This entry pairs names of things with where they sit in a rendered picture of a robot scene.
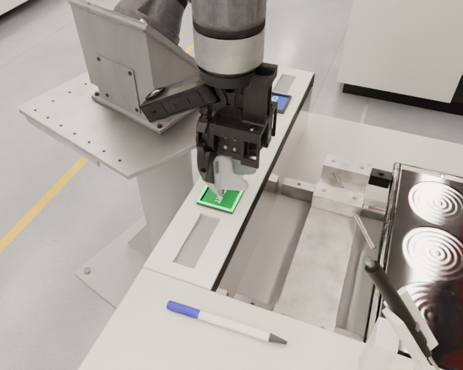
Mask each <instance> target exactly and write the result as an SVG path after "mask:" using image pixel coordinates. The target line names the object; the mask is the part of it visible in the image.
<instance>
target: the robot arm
mask: <svg viewBox="0 0 463 370"><path fill-rule="evenodd" d="M188 3H191V6H192V17H193V43H194V56H195V61H196V63H197V69H198V75H197V76H194V77H191V78H188V79H185V80H183V81H180V82H177V83H175V84H172V85H169V86H167V87H160V88H157V89H155V90H153V91H152V92H150V93H149V94H148V95H147V96H146V97H145V99H146V100H145V101H144V102H143V103H142V104H141V105H140V108H141V110H142V112H143V114H144V115H145V116H146V118H147V119H148V121H149V122H154V121H156V120H163V119H165V118H167V117H170V116H172V115H177V114H179V113H182V112H186V111H189V110H191V109H196V108H198V107H200V108H199V112H200V114H201V116H200V117H199V119H198V122H197V126H196V137H195V141H196V144H197V145H196V149H197V166H198V171H199V173H200V175H201V177H202V180H203V181H205V182H206V184H207V186H208V187H209V188H210V189H211V190H212V191H213V192H214V193H215V194H216V195H220V196H222V195H223V193H224V191H225V189H227V190H237V191H245V190H246V189H247V188H248V182H247V181H246V180H245V179H244V178H242V177H241V176H239V175H252V174H254V173H255V172H256V171H257V169H259V156H260V151H261V149H263V148H268V146H269V144H270V141H271V136H272V137H274V136H275V135H276V119H277V111H278V102H276V101H272V100H271V98H272V88H273V82H274V80H275V78H276V77H277V70H278V65H275V64H270V63H266V62H263V57H264V45H265V21H266V11H267V0H120V1H119V2H118V3H117V4H116V5H115V7H114V11H116V12H119V13H121V14H123V15H126V16H128V17H130V18H133V19H136V20H139V21H140V20H141V19H143V20H145V21H146V23H147V24H148V25H150V26H151V27H153V28H154V29H156V30H157V31H158V32H159V33H161V34H162V35H164V36H165V37H167V38H168V39H170V40H172V41H173V42H174V43H175V44H177V45H178V44H179V41H180V38H179V34H180V30H181V25H182V16H183V13H184V11H185V8H186V6H187V4H188ZM273 114H274V115H273ZM272 125H273V127H272ZM252 156H255V157H256V159H252Z"/></svg>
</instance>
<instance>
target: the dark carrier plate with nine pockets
mask: <svg viewBox="0 0 463 370"><path fill-rule="evenodd" d="M387 276H388V278H389V279H390V281H391V282H392V284H393V286H394V287H395V289H396V291H398V290H399V289H400V288H402V287H404V288H405V289H406V290H407V291H408V292H409V294H410V296H411V298H412V299H413V301H414V303H415V305H416V306H417V308H418V310H419V312H420V313H421V315H422V317H423V318H424V320H425V322H426V324H427V325H428V327H429V329H430V331H431V332H432V334H433V336H434V337H435V339H436V340H437V343H438V345H437V346H436V347H434V348H433V349H432V350H431V352H432V355H431V357H432V358H433V360H434V362H435V363H436V365H437V366H441V367H443V368H446V369H450V370H463V183H461V182H457V181H452V180H448V179H444V178H438V177H435V176H432V175H426V174H422V173H416V172H413V171H410V170H404V169H402V170H401V179H400V184H399V190H398V199H397V204H396V210H395V219H394V224H393V229H392V239H391V244H390V254H389V259H388V264H387Z"/></svg>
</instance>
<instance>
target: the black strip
mask: <svg viewBox="0 0 463 370"><path fill-rule="evenodd" d="M314 78H315V73H314V75H313V77H312V79H311V81H310V83H309V86H308V87H307V89H306V92H305V93H304V96H303V98H302V100H301V102H300V104H299V106H298V108H297V110H296V112H295V115H294V117H293V119H292V121H291V123H290V125H289V127H288V129H287V132H286V134H285V135H284V138H283V140H282V141H281V144H280V146H279V149H278V150H277V152H276V155H275V156H274V158H273V161H272V163H271V165H270V167H269V169H268V171H267V173H266V175H265V177H264V180H263V182H262V184H261V186H260V188H259V190H258V192H257V194H256V197H255V198H254V201H253V203H252V204H251V207H250V208H249V210H248V213H247V215H246V217H245V219H244V221H243V223H242V225H241V228H240V230H239V232H238V234H237V236H236V238H235V240H234V242H233V245H232V246H231V249H230V251H229V253H228V255H227V256H226V260H225V261H224V263H223V266H222V267H221V269H220V271H219V273H218V276H217V278H216V280H215V282H214V284H213V286H212V288H211V290H210V291H213V292H216V291H217V289H218V286H219V284H220V282H221V280H222V278H223V275H224V273H225V271H226V269H227V267H228V265H229V262H230V260H231V259H232V256H233V254H234V251H235V250H236V248H237V246H238V243H239V241H240V239H241V237H242V235H243V232H244V230H245V228H246V226H247V224H248V221H249V220H250V218H251V215H252V214H253V211H254V209H255V207H256V205H257V203H258V200H259V198H260V196H261V194H262V192H263V189H264V188H265V185H266V183H267V182H268V179H269V177H270V174H271V173H272V171H273V168H274V166H275V164H276V162H277V160H278V158H279V155H280V153H281V151H282V149H283V147H284V144H285V142H286V141H287V138H288V136H289V134H290V132H291V130H292V128H293V125H294V123H295V121H296V119H297V117H298V114H299V112H300V110H301V108H302V106H303V105H304V101H305V100H306V97H307V96H308V94H309V91H310V89H311V87H312V85H313V82H314Z"/></svg>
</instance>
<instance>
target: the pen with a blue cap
mask: <svg viewBox="0 0 463 370"><path fill-rule="evenodd" d="M167 309H169V310H172V311H175V312H178V313H182V314H184V315H187V316H191V317H193V318H196V319H200V320H203V321H205V322H209V323H212V324H216V325H218V326H221V327H225V328H227V329H230V330H233V331H236V332H239V333H242V334H246V335H249V336H252V337H254V338H258V339H261V340H263V341H267V342H272V343H277V344H287V341H285V340H284V339H283V338H280V337H278V336H277V335H274V334H272V333H270V332H267V331H264V330H260V329H258V328H255V327H252V326H249V325H246V324H242V323H239V322H236V321H233V320H231V319H227V318H223V317H221V316H217V315H214V314H212V313H208V312H206V311H201V310H199V309H196V308H192V307H190V306H187V305H183V304H180V303H177V302H174V301H171V300H170V301H168V304H167Z"/></svg>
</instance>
